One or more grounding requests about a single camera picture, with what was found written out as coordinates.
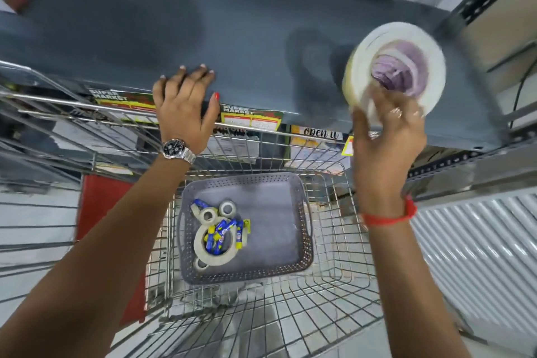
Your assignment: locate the white script shelf label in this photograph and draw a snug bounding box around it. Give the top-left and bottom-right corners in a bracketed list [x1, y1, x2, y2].
[289, 124, 345, 145]

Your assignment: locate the large beige masking tape roll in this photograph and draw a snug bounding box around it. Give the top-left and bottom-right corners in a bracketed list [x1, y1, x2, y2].
[193, 219, 249, 264]

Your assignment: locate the yellow green price label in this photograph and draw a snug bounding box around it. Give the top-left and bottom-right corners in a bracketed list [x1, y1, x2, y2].
[89, 87, 157, 114]
[220, 103, 284, 133]

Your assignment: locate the person's right forearm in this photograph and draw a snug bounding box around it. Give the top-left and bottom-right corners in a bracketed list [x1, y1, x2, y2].
[364, 204, 473, 358]

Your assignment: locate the person's left hand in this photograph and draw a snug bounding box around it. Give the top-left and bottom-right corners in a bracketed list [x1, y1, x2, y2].
[152, 63, 221, 157]

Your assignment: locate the person's left forearm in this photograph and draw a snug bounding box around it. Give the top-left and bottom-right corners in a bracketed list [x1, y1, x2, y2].
[0, 153, 198, 358]

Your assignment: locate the black cable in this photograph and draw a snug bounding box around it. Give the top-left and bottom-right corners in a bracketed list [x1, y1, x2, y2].
[509, 68, 537, 129]

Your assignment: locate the grey metal store shelf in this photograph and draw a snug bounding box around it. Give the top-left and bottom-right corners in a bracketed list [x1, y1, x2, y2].
[0, 0, 509, 154]

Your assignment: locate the pile of blue glue packets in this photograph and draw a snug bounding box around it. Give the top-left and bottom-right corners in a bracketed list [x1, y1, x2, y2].
[204, 219, 251, 255]

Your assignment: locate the red cart seat flap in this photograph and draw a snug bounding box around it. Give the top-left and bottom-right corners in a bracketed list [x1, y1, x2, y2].
[75, 174, 148, 326]

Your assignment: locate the grey perforated plastic basket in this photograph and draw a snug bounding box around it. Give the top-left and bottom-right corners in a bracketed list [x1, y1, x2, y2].
[176, 172, 315, 286]

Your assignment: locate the white ribbed panel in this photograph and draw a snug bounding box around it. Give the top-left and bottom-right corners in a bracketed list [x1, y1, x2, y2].
[410, 189, 537, 348]

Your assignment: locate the metal wire shopping cart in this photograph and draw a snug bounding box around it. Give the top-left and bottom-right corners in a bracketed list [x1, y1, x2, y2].
[0, 60, 417, 358]

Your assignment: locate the person's right hand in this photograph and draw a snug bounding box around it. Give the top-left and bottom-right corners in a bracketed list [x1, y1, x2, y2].
[350, 84, 428, 220]

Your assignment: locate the large white tape roll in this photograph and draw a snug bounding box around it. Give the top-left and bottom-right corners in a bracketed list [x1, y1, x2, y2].
[341, 21, 447, 120]

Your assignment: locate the red thread bracelet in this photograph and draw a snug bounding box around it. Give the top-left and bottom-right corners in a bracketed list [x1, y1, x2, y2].
[360, 196, 418, 228]

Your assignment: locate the silver wristwatch with dark dial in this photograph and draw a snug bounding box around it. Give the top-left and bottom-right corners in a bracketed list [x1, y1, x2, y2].
[161, 138, 197, 165]

